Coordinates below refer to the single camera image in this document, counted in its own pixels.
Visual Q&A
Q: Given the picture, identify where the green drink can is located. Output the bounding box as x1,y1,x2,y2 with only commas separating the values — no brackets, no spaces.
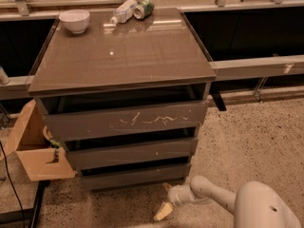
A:
134,0,154,20

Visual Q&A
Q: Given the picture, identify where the black table leg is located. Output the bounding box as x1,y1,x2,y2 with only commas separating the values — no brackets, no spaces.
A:
28,180,50,228

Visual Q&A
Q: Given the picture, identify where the white ceramic bowl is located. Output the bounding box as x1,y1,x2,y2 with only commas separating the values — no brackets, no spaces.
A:
59,9,90,34

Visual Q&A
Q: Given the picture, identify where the brown cardboard box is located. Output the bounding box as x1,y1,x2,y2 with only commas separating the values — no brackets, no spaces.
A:
4,100,76,181

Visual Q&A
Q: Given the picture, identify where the grey middle drawer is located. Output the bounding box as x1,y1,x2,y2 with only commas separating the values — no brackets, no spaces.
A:
65,137,199,170

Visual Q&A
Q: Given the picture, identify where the grey bottom drawer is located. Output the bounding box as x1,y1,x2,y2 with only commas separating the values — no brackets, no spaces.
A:
82,163,191,190

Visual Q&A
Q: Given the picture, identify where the clear plastic bottle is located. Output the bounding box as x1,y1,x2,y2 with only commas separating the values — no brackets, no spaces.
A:
110,0,138,25

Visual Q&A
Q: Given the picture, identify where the black cable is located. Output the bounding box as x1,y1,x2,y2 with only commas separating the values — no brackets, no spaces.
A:
0,140,27,228

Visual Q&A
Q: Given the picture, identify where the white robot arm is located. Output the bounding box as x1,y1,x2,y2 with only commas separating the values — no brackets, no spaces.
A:
154,176,302,228

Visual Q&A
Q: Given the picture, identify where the metal railing frame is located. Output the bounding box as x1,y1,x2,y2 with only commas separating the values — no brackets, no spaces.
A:
1,0,303,100

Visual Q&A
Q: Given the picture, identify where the scratched grey top drawer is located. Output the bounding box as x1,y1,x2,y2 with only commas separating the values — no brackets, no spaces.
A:
44,100,208,142

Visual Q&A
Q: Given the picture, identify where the grey drawer cabinet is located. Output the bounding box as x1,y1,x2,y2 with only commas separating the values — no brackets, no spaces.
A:
28,9,216,179

